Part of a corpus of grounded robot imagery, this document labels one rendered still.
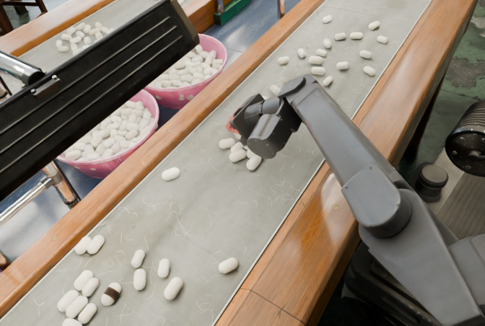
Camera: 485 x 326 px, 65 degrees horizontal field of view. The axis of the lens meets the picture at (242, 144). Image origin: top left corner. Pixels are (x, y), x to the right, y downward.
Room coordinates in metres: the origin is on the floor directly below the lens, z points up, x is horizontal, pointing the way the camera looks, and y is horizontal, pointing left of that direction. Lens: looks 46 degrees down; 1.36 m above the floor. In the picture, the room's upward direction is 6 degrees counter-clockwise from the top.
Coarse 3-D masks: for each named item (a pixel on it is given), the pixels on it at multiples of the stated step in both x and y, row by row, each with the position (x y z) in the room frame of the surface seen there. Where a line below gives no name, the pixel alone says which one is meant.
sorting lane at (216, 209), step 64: (384, 0) 1.16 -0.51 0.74; (320, 64) 0.85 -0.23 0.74; (384, 64) 0.82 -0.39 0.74; (192, 192) 0.47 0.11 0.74; (256, 192) 0.45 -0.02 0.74; (128, 256) 0.35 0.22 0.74; (192, 256) 0.33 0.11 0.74; (256, 256) 0.32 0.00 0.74; (0, 320) 0.26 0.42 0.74; (128, 320) 0.23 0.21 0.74; (192, 320) 0.22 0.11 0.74
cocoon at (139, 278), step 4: (136, 272) 0.30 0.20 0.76; (140, 272) 0.30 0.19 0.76; (144, 272) 0.30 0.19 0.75; (136, 276) 0.30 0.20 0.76; (140, 276) 0.30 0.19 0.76; (144, 276) 0.30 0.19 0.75; (136, 280) 0.29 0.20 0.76; (140, 280) 0.29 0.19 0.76; (144, 280) 0.29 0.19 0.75; (136, 284) 0.28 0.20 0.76; (140, 284) 0.28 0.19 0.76; (144, 284) 0.28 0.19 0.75; (136, 288) 0.28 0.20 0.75; (140, 288) 0.28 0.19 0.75
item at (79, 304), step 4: (80, 296) 0.27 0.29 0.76; (84, 296) 0.27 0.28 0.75; (76, 300) 0.27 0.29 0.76; (80, 300) 0.27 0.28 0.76; (84, 300) 0.27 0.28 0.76; (72, 304) 0.26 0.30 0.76; (76, 304) 0.26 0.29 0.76; (80, 304) 0.26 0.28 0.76; (84, 304) 0.26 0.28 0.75; (68, 308) 0.26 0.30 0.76; (72, 308) 0.25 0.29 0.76; (76, 308) 0.25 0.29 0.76; (80, 308) 0.26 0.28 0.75; (68, 312) 0.25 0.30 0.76; (72, 312) 0.25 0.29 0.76; (76, 312) 0.25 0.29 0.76; (80, 312) 0.25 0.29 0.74; (68, 316) 0.25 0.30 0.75; (72, 316) 0.24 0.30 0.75; (76, 316) 0.25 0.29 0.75
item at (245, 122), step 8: (256, 96) 0.62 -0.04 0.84; (248, 104) 0.60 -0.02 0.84; (256, 104) 0.58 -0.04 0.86; (240, 112) 0.58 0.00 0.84; (248, 112) 0.57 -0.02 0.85; (256, 112) 0.56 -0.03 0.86; (232, 120) 0.56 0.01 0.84; (240, 120) 0.56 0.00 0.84; (248, 120) 0.56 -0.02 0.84; (256, 120) 0.55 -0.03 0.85; (240, 128) 0.55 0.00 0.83; (248, 128) 0.56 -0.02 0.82; (248, 136) 0.54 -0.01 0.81
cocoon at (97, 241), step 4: (96, 236) 0.38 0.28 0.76; (100, 236) 0.38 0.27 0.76; (92, 240) 0.37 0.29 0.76; (96, 240) 0.37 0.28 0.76; (100, 240) 0.37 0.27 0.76; (104, 240) 0.38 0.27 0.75; (88, 244) 0.37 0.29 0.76; (92, 244) 0.36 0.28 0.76; (96, 244) 0.37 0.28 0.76; (100, 244) 0.37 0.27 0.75; (88, 248) 0.36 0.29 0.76; (92, 248) 0.36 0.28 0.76; (96, 248) 0.36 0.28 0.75; (92, 252) 0.35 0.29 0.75
